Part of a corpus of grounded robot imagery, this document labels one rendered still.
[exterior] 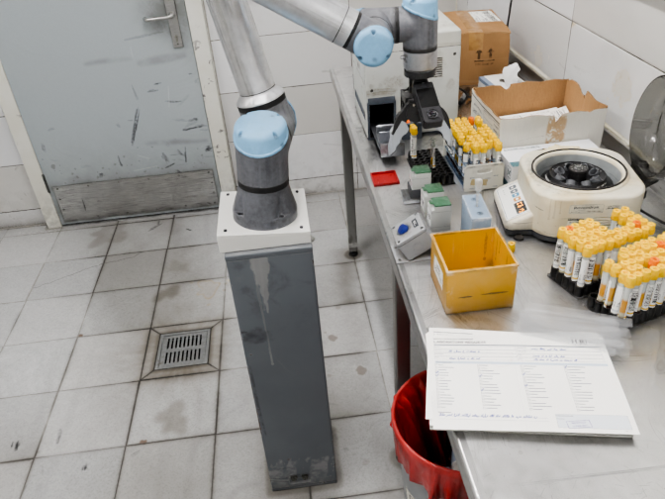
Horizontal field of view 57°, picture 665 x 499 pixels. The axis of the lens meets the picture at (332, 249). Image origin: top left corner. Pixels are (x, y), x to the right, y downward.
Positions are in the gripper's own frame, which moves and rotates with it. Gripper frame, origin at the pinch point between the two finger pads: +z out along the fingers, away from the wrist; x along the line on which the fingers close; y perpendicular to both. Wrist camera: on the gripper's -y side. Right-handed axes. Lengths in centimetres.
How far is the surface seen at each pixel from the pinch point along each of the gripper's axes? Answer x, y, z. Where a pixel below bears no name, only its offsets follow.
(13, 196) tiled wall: 180, 168, 81
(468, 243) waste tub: -2.5, -32.2, 4.9
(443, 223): -1.8, -15.9, 10.0
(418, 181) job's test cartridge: 1.1, -2.0, 6.3
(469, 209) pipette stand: -4.9, -24.3, 1.9
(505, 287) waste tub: -5.9, -44.9, 6.9
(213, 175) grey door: 74, 163, 79
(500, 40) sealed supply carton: -44, 74, -3
